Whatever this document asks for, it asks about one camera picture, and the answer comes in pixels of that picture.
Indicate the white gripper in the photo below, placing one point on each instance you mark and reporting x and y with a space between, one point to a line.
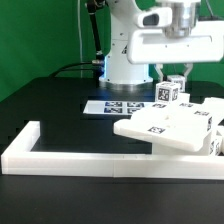
173 34

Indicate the white tagged cube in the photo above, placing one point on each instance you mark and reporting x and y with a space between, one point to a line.
167 92
178 79

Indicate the white H-shaped chair back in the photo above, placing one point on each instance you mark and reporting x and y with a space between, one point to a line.
182 126

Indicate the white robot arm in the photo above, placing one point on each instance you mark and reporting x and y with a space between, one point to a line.
119 70

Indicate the white tag base sheet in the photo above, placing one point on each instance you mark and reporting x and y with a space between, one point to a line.
97 107

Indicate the white U-shaped fence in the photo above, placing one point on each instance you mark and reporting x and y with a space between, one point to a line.
19 158

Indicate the black camera pole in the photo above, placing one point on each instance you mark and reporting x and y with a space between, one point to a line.
92 7

